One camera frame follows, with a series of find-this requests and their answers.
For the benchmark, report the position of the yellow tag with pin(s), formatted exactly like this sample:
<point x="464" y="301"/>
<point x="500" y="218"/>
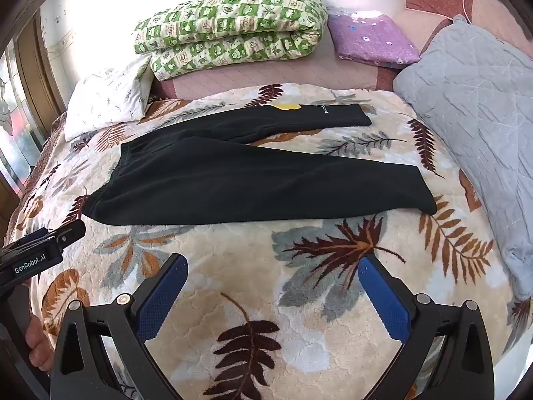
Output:
<point x="287" y="107"/>

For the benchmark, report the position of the green patterned folded quilt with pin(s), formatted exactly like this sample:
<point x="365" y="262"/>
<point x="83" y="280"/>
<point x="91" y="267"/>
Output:
<point x="233" y="21"/>

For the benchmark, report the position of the red-brown padded headboard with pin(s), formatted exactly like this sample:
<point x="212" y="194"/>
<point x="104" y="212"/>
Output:
<point x="437" y="0"/>

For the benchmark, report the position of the pink bed sheet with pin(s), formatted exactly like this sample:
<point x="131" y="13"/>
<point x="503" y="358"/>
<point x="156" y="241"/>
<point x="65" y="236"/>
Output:
<point x="250" y="77"/>

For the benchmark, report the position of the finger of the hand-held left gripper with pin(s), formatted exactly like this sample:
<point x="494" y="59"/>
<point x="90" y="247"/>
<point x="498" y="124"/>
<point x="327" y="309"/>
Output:
<point x="68" y="231"/>

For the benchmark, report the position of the wooden framed window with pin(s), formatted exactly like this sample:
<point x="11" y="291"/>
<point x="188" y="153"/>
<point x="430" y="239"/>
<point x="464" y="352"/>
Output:
<point x="16" y="133"/>

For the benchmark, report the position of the white printed pillow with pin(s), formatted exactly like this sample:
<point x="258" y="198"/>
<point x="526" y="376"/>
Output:
<point x="104" y="100"/>

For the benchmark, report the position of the leaf print blanket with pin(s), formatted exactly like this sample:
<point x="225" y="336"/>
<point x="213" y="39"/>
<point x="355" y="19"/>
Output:
<point x="270" y="266"/>

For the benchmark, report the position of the grey quilted blanket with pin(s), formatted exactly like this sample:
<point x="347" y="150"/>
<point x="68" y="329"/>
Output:
<point x="470" y="100"/>

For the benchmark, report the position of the black pants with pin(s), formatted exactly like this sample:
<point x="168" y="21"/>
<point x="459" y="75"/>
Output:
<point x="229" y="179"/>

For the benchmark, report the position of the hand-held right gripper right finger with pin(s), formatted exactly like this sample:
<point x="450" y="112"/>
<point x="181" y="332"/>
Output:
<point x="385" y="300"/>

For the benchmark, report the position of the purple floral folded cloth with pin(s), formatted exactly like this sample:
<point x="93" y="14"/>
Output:
<point x="370" y="37"/>

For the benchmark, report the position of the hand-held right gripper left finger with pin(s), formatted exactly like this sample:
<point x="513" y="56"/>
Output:
<point x="162" y="296"/>

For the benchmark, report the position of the person's left hand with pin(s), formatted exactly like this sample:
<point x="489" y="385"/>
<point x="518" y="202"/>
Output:
<point x="39" y="348"/>

